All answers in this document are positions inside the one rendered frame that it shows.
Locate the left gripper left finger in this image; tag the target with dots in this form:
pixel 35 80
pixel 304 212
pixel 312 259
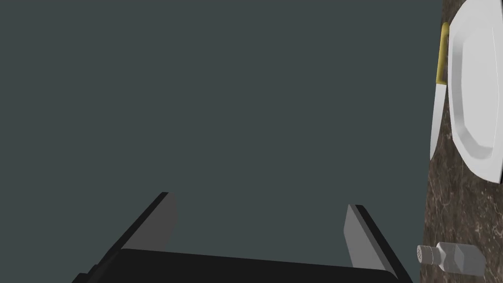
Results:
pixel 155 226

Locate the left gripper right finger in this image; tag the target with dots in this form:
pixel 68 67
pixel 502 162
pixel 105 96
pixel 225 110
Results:
pixel 363 239

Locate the grey shaker bottle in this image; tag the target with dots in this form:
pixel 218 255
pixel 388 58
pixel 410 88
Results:
pixel 452 257

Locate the white plate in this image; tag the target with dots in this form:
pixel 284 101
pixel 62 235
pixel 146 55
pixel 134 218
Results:
pixel 477 86

